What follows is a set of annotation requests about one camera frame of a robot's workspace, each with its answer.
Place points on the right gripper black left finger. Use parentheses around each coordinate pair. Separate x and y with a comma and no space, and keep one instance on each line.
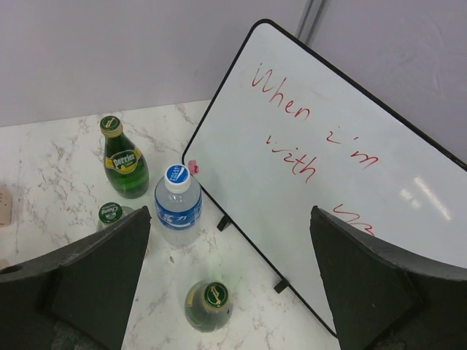
(82,291)

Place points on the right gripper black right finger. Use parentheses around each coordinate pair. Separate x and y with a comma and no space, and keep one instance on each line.
(384,297)

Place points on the clear green-capped bottle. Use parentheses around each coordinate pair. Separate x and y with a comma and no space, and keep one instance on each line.
(110,213)

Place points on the blue-capped water bottle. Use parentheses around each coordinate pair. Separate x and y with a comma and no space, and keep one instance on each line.
(178,204)

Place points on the green Perrier glass bottle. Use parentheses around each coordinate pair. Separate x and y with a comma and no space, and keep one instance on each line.
(124,164)

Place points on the pink power adapter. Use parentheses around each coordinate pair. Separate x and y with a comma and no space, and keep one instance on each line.
(5,206)

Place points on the pink whiteboard magnet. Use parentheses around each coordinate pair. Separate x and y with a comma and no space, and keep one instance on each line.
(193,167)

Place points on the white whiteboard black frame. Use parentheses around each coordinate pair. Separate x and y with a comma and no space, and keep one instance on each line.
(287,131)

